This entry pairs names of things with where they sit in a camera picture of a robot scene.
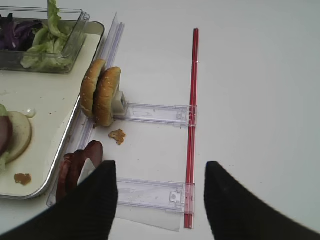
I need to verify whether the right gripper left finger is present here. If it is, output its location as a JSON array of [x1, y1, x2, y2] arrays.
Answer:
[[0, 160, 118, 240]]

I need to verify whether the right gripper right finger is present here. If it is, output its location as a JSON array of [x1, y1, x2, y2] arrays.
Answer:
[[204, 161, 320, 240]]

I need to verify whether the lettuce leaf under patty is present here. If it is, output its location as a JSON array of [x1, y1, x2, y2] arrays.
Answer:
[[0, 104, 9, 171]]

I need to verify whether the green lettuce pile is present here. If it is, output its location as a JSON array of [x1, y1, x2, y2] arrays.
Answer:
[[21, 0, 72, 72]]

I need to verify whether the rear dark sausage slice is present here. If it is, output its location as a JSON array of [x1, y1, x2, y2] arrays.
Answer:
[[83, 140, 103, 168]]

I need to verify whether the right lower clear pusher track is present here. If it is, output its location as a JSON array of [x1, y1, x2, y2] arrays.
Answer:
[[77, 157, 195, 232]]

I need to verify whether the clear pusher track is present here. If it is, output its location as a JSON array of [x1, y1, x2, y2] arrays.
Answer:
[[77, 157, 195, 232], [112, 91, 190, 128]]

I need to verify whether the orange food scrap on tray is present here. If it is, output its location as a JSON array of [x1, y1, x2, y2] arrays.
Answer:
[[14, 173, 32, 186]]

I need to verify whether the right red strip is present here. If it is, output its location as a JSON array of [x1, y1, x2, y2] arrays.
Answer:
[[183, 27, 200, 229]]

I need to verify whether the brown crumb on table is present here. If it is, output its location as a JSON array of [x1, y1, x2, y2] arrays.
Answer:
[[108, 129, 126, 145]]

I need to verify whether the bottom bun on tray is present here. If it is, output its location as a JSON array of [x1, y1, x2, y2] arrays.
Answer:
[[6, 111, 33, 164]]

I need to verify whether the right upper clear pusher track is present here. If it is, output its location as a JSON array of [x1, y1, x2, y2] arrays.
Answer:
[[112, 91, 190, 128]]

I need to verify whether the cream rectangular serving tray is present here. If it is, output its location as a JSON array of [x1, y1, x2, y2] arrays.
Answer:
[[0, 21, 105, 200]]

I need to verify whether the front sesame bun top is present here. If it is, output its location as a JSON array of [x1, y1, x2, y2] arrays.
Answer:
[[79, 58, 106, 118]]

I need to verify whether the sesame bun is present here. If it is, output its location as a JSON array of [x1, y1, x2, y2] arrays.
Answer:
[[93, 66, 122, 127], [79, 58, 106, 118]]

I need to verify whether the rear sesame bun top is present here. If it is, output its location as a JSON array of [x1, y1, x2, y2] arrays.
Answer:
[[93, 66, 122, 127]]

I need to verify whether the clear plastic salad container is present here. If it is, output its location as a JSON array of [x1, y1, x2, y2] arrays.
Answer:
[[0, 6, 90, 74]]

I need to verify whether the purple cabbage pile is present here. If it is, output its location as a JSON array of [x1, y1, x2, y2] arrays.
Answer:
[[0, 13, 43, 52]]

